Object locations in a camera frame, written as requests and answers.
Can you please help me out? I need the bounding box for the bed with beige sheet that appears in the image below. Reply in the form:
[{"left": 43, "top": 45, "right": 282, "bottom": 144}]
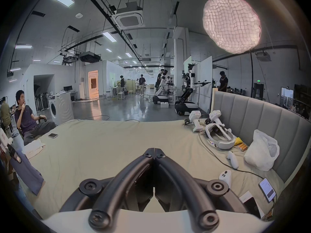
[{"left": 22, "top": 119, "right": 285, "bottom": 226}]

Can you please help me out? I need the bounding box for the white hand controller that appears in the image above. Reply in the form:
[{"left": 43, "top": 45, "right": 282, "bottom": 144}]
[
  {"left": 218, "top": 170, "right": 232, "bottom": 188},
  {"left": 226, "top": 151, "right": 239, "bottom": 169}
]

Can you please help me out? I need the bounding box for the white humanoid robot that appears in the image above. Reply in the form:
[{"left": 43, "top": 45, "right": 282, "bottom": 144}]
[{"left": 152, "top": 69, "right": 171, "bottom": 105}]

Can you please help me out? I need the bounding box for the white flat box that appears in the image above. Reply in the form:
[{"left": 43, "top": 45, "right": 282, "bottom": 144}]
[{"left": 239, "top": 190, "right": 266, "bottom": 220}]

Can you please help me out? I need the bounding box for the black and white wheeled robot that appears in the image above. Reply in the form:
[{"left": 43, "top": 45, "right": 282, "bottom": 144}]
[{"left": 174, "top": 63, "right": 211, "bottom": 116}]

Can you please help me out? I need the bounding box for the grey padded headboard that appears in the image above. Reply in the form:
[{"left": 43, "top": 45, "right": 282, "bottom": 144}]
[{"left": 211, "top": 88, "right": 311, "bottom": 182}]

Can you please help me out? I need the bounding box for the white cloth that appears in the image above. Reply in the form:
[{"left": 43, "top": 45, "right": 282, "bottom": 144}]
[{"left": 22, "top": 139, "right": 46, "bottom": 160}]

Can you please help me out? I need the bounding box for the black flat device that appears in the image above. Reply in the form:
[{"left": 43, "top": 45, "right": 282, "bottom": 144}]
[{"left": 243, "top": 197, "right": 262, "bottom": 218}]

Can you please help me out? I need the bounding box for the dark blue shirt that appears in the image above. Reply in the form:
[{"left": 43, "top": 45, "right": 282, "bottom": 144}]
[{"left": 7, "top": 143, "right": 45, "bottom": 196}]

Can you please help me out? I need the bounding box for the large round paper lamp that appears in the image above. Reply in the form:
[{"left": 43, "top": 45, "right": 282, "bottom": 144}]
[{"left": 202, "top": 0, "right": 262, "bottom": 55}]

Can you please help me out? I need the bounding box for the white plastic bag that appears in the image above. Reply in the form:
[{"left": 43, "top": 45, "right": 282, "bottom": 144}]
[{"left": 244, "top": 129, "right": 280, "bottom": 171}]

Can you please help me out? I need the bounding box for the white headset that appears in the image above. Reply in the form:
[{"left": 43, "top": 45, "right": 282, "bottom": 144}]
[{"left": 205, "top": 123, "right": 236, "bottom": 151}]

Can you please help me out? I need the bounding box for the black cable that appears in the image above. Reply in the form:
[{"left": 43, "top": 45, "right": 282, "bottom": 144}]
[{"left": 198, "top": 130, "right": 267, "bottom": 180}]

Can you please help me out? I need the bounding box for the spare white hand-held gripper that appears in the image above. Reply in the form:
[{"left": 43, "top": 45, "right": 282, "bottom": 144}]
[
  {"left": 184, "top": 110, "right": 203, "bottom": 133},
  {"left": 205, "top": 110, "right": 227, "bottom": 128}
]

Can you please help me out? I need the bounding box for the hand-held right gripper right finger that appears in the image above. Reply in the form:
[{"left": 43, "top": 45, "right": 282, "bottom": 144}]
[{"left": 154, "top": 149, "right": 249, "bottom": 231}]

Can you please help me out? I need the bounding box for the phone with lit screen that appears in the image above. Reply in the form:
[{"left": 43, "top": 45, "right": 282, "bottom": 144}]
[{"left": 258, "top": 178, "right": 277, "bottom": 203}]

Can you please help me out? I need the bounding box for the white washing machine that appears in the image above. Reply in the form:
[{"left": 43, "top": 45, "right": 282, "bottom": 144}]
[{"left": 48, "top": 93, "right": 75, "bottom": 126}]

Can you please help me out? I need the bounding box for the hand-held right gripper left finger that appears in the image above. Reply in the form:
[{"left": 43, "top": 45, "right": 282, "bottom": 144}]
[{"left": 59, "top": 148, "right": 155, "bottom": 230}]

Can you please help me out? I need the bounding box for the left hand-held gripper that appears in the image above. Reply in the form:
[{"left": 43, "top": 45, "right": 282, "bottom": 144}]
[{"left": 0, "top": 127, "right": 23, "bottom": 165}]

